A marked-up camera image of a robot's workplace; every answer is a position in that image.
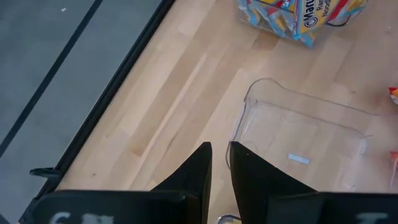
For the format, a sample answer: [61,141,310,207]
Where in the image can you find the black aluminium table frame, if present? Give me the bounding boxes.
[18,0,177,224]

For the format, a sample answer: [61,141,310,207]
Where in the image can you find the red Maruchan noodle packet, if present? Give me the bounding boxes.
[387,86,398,106]
[389,151,398,191]

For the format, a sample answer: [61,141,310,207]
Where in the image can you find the blue Maruchan noodle packet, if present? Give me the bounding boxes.
[292,0,343,48]
[238,0,296,41]
[326,0,369,28]

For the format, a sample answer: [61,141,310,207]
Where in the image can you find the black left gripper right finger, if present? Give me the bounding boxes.
[230,141,317,224]

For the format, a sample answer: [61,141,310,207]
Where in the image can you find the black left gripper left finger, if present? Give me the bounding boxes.
[151,142,213,224]

